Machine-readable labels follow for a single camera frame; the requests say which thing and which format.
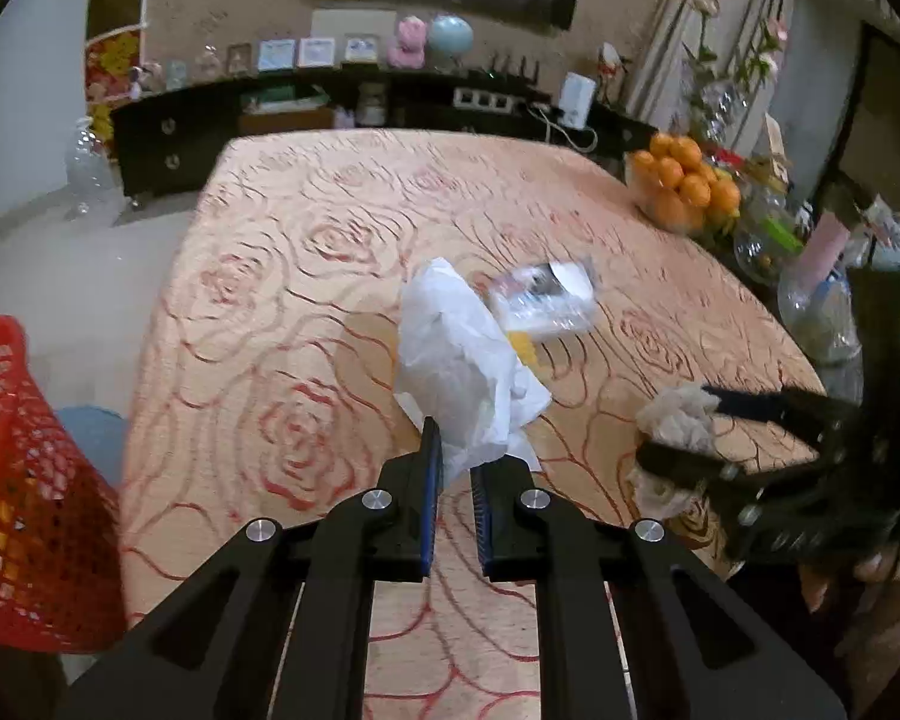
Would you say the beige mesh net ball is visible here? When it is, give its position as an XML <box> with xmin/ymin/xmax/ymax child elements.
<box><xmin>628</xmin><ymin>383</ymin><xmax>720</xmax><ymax>522</ymax></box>

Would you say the yellow foam net sleeve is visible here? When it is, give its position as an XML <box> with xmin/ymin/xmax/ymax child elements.
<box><xmin>507</xmin><ymin>332</ymin><xmax>539</xmax><ymax>371</ymax></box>

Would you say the cat print tissue pack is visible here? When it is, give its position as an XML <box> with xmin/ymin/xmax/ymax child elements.
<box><xmin>487</xmin><ymin>260</ymin><xmax>596</xmax><ymax>341</ymax></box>

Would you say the white paper sheet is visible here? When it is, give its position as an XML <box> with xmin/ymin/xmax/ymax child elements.
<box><xmin>393</xmin><ymin>259</ymin><xmax>551</xmax><ymax>481</ymax></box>

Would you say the person's right hand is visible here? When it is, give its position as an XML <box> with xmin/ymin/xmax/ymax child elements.
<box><xmin>798</xmin><ymin>546</ymin><xmax>900</xmax><ymax>718</ymax></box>

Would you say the clear glass jar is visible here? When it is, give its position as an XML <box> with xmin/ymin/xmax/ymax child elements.
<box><xmin>733</xmin><ymin>184</ymin><xmax>803</xmax><ymax>286</ymax></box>

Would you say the red plastic mesh basket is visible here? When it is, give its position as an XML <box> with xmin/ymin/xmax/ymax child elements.
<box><xmin>0</xmin><ymin>316</ymin><xmax>126</xmax><ymax>653</ymax></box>

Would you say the rose pattern tablecloth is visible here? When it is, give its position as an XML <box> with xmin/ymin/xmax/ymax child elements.
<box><xmin>118</xmin><ymin>127</ymin><xmax>828</xmax><ymax>720</ymax></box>

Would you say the blue stool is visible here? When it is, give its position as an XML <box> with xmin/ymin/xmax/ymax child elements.
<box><xmin>55</xmin><ymin>405</ymin><xmax>128</xmax><ymax>489</ymax></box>

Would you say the glass bowl of oranges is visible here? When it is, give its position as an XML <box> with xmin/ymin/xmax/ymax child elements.
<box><xmin>624</xmin><ymin>132</ymin><xmax>743</xmax><ymax>238</ymax></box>

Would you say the glass vase with flowers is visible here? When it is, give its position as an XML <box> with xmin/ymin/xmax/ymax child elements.
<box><xmin>683</xmin><ymin>0</ymin><xmax>788</xmax><ymax>146</ymax></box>

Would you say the white router box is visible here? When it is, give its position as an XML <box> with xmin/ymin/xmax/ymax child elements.
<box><xmin>557</xmin><ymin>71</ymin><xmax>596</xmax><ymax>130</ymax></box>

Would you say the white power strip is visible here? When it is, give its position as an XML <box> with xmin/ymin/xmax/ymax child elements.
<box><xmin>453</xmin><ymin>86</ymin><xmax>517</xmax><ymax>115</ymax></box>

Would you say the clear large water bottle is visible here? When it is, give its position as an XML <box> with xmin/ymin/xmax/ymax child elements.
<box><xmin>64</xmin><ymin>115</ymin><xmax>113</xmax><ymax>218</ymax></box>

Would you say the light blue globe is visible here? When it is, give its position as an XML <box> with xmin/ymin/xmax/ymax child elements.
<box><xmin>427</xmin><ymin>15</ymin><xmax>475</xmax><ymax>59</ymax></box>

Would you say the black tv cabinet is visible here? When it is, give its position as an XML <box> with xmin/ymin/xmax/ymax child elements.
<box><xmin>112</xmin><ymin>65</ymin><xmax>652</xmax><ymax>200</ymax></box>

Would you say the pink plush toy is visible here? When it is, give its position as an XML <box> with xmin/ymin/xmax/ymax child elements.
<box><xmin>386</xmin><ymin>16</ymin><xmax>427</xmax><ymax>70</ymax></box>

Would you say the red yellow festive poster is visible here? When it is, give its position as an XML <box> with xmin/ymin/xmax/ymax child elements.
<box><xmin>84</xmin><ymin>25</ymin><xmax>142</xmax><ymax>151</ymax></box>

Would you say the white power cable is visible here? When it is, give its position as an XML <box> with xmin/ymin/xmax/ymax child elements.
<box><xmin>528</xmin><ymin>104</ymin><xmax>600</xmax><ymax>155</ymax></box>

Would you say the white picture frame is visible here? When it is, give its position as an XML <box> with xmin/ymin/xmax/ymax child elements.
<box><xmin>256</xmin><ymin>39</ymin><xmax>297</xmax><ymax>73</ymax></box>
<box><xmin>297</xmin><ymin>37</ymin><xmax>336</xmax><ymax>68</ymax></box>

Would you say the white board leaning on wall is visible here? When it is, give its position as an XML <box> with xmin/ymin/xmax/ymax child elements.
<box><xmin>310</xmin><ymin>8</ymin><xmax>398</xmax><ymax>37</ymax></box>

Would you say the small dark photo frame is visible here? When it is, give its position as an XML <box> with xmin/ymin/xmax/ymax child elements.
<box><xmin>226</xmin><ymin>43</ymin><xmax>253</xmax><ymax>78</ymax></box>

